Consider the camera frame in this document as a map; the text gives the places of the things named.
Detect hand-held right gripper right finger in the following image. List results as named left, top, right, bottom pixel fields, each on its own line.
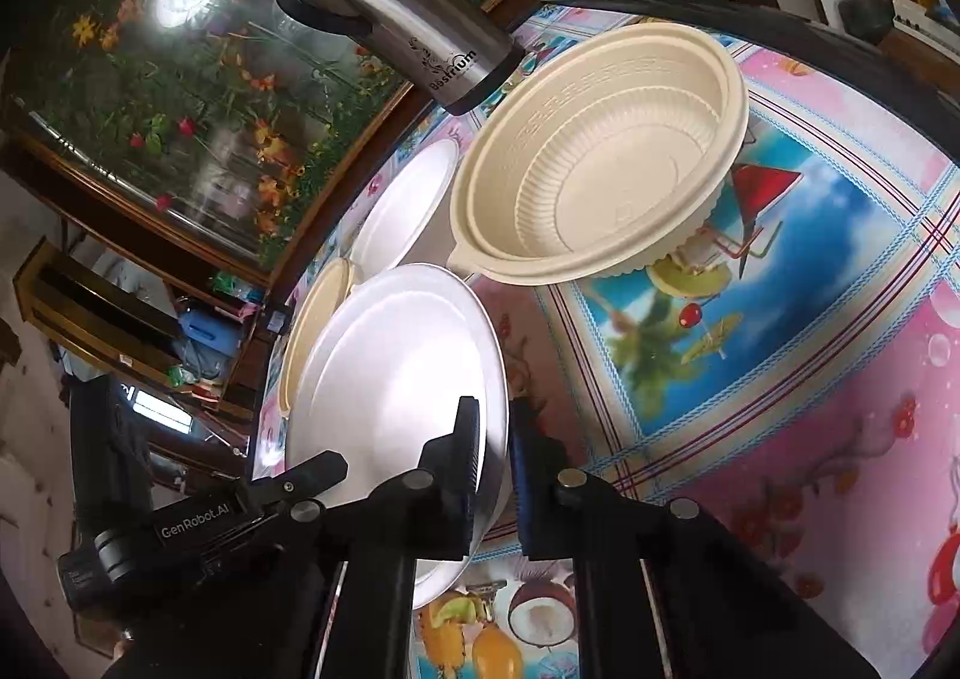
left=508, top=395, right=886, bottom=679

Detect white round plate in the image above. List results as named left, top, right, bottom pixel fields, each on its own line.
left=349, top=137, right=460, bottom=282
left=285, top=264, right=511, bottom=611

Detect flower-decorated glass panel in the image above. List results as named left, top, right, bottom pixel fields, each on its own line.
left=7, top=0, right=560, bottom=260

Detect colourful printed tablecloth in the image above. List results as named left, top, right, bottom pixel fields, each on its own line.
left=251, top=4, right=960, bottom=679

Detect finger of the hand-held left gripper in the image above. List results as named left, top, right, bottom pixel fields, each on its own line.
left=240, top=452, right=348, bottom=519

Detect dark teapot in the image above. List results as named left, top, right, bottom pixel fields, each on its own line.
left=834, top=0, right=897, bottom=46

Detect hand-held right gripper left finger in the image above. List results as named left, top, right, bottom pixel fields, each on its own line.
left=105, top=395, right=485, bottom=679

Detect brown wooden cabinet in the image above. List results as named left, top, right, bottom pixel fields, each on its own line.
left=0, top=79, right=421, bottom=425

